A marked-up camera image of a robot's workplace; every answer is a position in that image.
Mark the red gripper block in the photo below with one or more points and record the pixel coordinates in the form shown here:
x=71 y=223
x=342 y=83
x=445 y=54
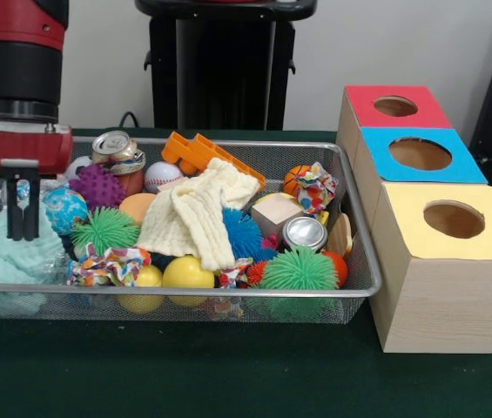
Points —
x=19 y=146

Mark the cream knitted cloth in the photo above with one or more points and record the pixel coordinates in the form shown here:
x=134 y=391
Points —
x=184 y=217

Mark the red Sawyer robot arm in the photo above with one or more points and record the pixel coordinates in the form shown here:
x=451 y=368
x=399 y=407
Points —
x=19 y=65

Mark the clear mesh bin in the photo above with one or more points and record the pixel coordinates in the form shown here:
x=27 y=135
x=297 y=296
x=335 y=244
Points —
x=350 y=300

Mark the wooden box with three holes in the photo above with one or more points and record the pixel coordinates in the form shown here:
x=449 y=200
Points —
x=441 y=305

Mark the small globe ball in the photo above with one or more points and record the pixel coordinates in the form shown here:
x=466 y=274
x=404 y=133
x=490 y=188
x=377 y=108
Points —
x=65 y=211

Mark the small soccer ball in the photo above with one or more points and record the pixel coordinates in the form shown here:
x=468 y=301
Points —
x=76 y=165

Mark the purple bumpy ball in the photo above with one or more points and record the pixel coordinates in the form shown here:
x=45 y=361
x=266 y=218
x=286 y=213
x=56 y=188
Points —
x=97 y=187

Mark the green spiky toy with eyes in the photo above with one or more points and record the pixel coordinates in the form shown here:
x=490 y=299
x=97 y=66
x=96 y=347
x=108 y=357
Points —
x=104 y=231

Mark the colourful patterned cloth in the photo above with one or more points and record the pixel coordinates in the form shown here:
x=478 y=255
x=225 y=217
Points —
x=106 y=265

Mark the orange plastic block tray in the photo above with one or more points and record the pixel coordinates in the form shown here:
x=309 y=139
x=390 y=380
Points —
x=184 y=150

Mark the yellow ball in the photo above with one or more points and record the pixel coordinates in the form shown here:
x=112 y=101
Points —
x=188 y=272

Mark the silver drink can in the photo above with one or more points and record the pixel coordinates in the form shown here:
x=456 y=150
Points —
x=304 y=233

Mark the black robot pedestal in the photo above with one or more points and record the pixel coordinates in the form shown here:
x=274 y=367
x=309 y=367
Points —
x=210 y=65

